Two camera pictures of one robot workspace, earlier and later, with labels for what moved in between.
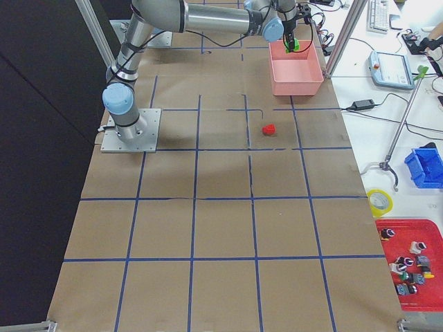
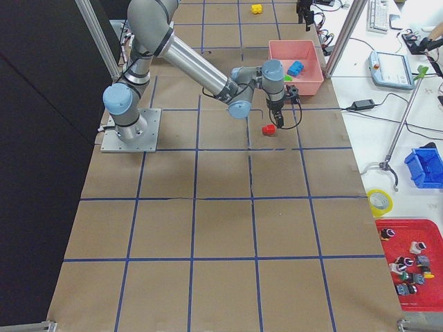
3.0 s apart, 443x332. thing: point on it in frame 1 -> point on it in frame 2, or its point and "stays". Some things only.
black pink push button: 406,261 stays
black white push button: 387,233 stays
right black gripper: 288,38 -> 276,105
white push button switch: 416,247 stays
